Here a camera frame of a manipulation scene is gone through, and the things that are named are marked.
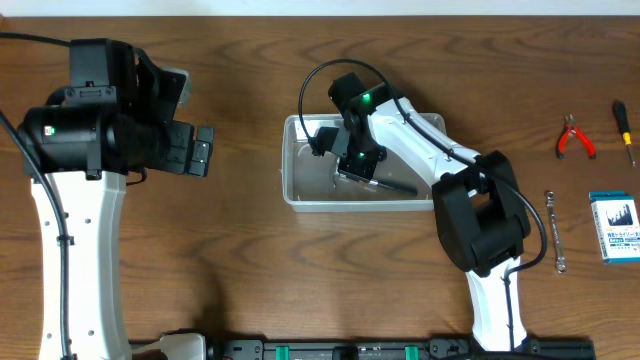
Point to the silver ring wrench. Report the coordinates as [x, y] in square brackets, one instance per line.
[560, 262]

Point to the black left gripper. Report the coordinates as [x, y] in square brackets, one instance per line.
[181, 148]

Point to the black yellow screwdriver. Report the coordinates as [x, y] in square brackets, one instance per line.
[621, 116]

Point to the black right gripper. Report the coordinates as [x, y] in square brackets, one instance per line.
[346, 167]

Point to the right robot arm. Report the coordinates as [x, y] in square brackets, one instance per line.
[481, 215]

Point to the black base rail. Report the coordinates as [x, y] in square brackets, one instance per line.
[430, 349]

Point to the blue white screw box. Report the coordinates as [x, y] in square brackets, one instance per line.
[617, 226]

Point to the clear plastic container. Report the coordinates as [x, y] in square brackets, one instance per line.
[313, 184]

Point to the red handled pliers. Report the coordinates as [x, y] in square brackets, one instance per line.
[571, 130]

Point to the small steel hammer black grip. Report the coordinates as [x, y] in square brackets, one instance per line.
[374, 183]

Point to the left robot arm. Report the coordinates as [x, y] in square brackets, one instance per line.
[116, 117]

